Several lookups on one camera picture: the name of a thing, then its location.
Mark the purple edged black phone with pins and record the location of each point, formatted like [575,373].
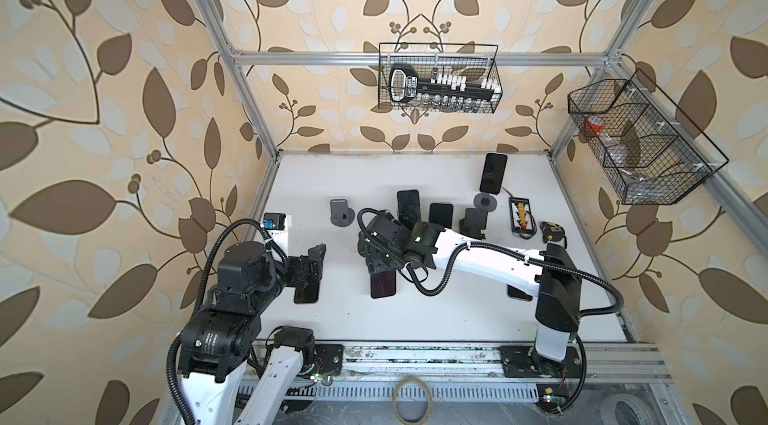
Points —
[515,293]

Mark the rear tall black phone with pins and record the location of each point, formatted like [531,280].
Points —
[493,173]

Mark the black phone with label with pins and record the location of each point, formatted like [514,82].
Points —
[409,208]

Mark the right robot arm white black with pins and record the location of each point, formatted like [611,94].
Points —
[428,254]

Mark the wire basket on back wall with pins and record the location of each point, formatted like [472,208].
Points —
[453,77]

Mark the black charger board yellow plugs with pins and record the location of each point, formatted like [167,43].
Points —
[523,223]

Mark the grey round phone stand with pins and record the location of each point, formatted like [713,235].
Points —
[341,214]

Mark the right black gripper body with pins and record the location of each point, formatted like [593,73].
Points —
[379,262]

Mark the black yellow tape measure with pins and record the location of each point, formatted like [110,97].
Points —
[553,233]

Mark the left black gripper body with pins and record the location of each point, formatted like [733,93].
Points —
[297,275]

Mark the wire basket on wall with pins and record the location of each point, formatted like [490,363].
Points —
[652,150]
[453,77]

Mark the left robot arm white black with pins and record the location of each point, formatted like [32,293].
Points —
[212,372]

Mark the wire basket on right wall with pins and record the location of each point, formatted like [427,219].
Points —
[652,150]

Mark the round stand of rear phone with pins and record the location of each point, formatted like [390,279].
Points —
[485,201]

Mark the black folding phone stand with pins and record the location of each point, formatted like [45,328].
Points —
[474,223]

